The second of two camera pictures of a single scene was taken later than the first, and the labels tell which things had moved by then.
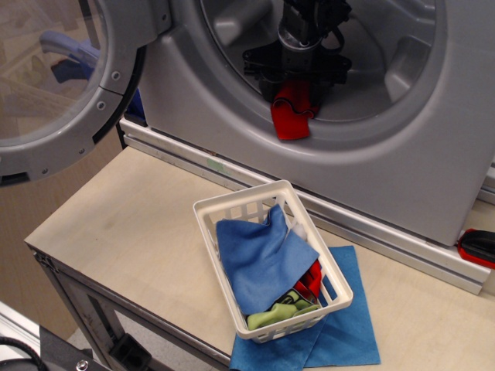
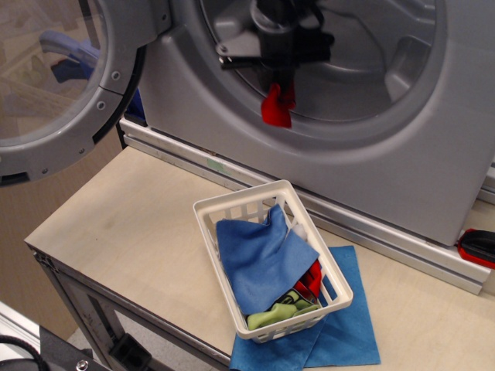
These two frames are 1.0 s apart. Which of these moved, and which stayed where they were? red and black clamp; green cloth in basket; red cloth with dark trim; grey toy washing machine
Moved: red cloth with dark trim
Stayed: grey toy washing machine; red and black clamp; green cloth in basket
